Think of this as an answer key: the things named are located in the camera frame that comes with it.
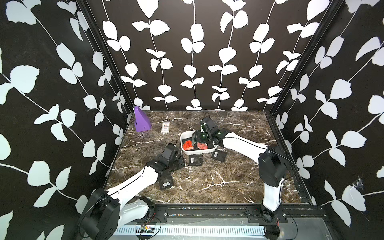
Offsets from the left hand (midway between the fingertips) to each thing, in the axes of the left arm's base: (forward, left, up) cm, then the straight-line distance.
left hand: (186, 159), depth 84 cm
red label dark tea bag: (+12, -1, -5) cm, 13 cm away
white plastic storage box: (+10, -9, -5) cm, 14 cm away
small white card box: (+29, +16, -7) cm, 34 cm away
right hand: (+13, -4, +6) cm, 15 cm away
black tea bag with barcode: (+6, -21, -8) cm, 23 cm away
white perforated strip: (-33, -3, -9) cm, 34 cm away
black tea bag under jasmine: (+3, -5, -8) cm, 10 cm away
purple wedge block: (+29, +30, +1) cm, 42 cm away
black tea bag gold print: (-10, +12, -8) cm, 18 cm away
